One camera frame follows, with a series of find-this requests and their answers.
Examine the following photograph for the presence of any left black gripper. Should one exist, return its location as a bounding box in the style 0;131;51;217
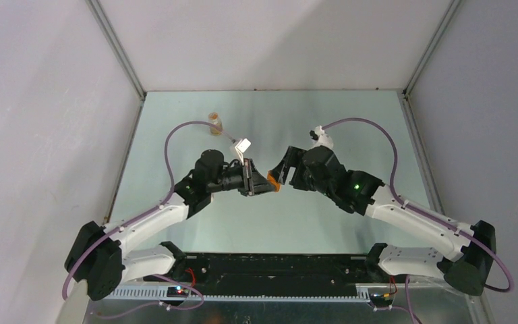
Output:
208;159;275;196

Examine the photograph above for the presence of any orange pill organizer box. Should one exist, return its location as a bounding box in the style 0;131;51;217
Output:
267;172;281;192

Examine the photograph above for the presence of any amber glass pill bottle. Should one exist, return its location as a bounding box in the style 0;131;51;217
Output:
208;112;223;136

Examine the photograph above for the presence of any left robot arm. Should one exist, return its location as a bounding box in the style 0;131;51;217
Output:
65;150;279;301

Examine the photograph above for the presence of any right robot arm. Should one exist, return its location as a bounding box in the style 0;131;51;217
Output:
268;146;496;296

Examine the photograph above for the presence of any left circuit board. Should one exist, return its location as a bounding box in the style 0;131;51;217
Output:
166;286;190;298

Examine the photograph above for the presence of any circuit board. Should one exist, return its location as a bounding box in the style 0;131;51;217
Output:
166;286;190;298
369;292;397;309

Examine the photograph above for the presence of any right circuit board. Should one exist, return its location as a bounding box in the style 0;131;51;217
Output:
369;292;397;309

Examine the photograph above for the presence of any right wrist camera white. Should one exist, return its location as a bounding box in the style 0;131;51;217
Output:
309;126;334;149

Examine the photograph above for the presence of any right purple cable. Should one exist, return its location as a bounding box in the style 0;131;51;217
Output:
321;117;515;294

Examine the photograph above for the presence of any purple cable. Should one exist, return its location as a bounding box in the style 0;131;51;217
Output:
61;121;237;301
321;117;515;294

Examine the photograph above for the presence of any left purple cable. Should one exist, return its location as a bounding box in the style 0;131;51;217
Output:
61;121;237;301

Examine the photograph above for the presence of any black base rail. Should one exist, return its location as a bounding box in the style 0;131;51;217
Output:
163;252;405;298

